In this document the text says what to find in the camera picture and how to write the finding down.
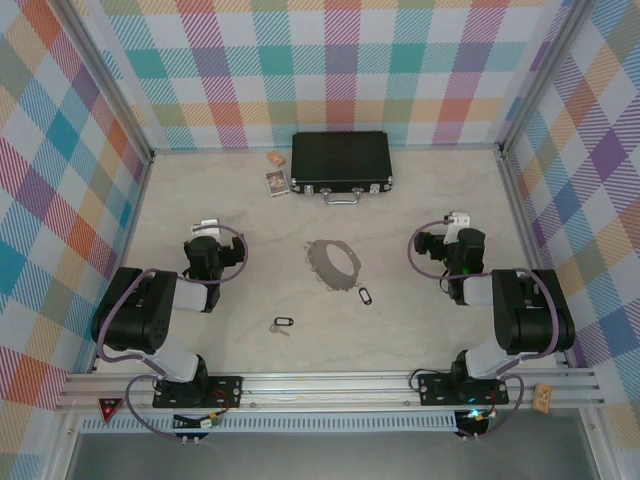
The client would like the purple card box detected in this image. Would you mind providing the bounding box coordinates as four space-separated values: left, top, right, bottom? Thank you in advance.
264 169 290 197

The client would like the black hard case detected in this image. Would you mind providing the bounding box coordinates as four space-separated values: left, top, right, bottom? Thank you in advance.
290 130 395 206

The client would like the small wooden block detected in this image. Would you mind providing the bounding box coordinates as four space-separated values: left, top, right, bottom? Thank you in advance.
533 383 553 414

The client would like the red warning triangle sticker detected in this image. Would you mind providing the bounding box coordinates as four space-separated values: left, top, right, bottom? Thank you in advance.
98 397 125 422

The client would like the grey metal panel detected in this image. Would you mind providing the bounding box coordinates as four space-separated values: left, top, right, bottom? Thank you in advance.
64 432 601 480

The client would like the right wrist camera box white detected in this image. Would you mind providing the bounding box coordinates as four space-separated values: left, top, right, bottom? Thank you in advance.
444 210 472 245

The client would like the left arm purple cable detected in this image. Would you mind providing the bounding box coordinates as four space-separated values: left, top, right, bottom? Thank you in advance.
94 224 250 444

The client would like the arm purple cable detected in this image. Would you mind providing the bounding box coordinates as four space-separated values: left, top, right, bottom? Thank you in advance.
407 217 571 441
94 224 250 444

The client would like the aluminium side rail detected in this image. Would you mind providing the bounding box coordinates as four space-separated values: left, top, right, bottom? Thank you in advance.
87 154 156 375
498 149 572 369

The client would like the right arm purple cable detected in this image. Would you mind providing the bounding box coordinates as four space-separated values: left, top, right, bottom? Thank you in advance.
407 217 571 441

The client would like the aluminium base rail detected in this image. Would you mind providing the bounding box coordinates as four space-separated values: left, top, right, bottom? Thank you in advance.
57 368 606 416

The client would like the aluminium frame post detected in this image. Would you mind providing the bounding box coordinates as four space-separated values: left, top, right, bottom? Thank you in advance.
499 0 599 159
52 0 156 164

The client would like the white slotted cable duct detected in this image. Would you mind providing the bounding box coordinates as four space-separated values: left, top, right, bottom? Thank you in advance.
79 410 459 434

